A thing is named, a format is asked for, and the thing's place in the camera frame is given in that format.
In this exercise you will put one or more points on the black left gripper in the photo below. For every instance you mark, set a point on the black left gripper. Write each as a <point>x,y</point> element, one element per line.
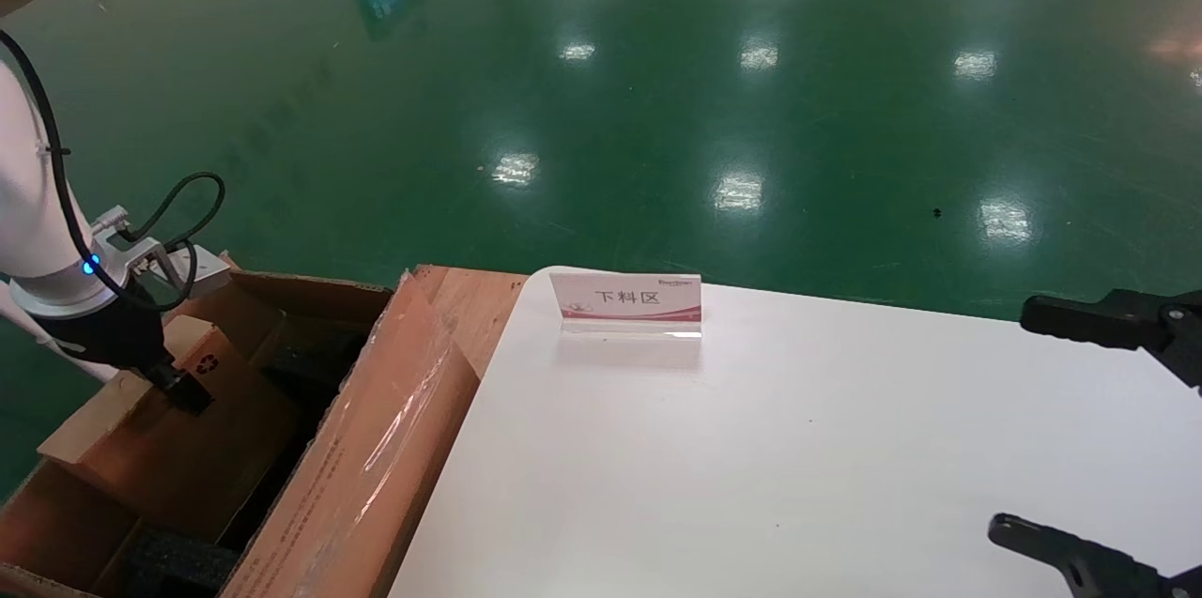
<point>108,335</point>

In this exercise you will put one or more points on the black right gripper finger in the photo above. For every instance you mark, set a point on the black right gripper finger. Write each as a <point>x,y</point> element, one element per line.
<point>1127,321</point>
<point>1089,565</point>

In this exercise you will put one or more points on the small cardboard box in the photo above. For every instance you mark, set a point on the small cardboard box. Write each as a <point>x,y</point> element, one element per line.
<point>188,457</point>

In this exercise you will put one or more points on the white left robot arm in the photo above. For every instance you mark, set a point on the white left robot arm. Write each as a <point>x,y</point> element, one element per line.
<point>33,222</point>

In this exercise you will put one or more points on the large open cardboard box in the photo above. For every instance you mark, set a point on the large open cardboard box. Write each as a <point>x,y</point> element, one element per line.
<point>376,448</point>

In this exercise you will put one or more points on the black foam block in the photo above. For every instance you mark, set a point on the black foam block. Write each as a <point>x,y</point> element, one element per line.
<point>178,565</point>

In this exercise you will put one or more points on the white red sign placard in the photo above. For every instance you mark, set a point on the white red sign placard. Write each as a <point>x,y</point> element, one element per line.
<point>625,298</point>

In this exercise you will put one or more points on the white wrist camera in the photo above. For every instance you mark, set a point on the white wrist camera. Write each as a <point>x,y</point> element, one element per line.
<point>202,265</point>

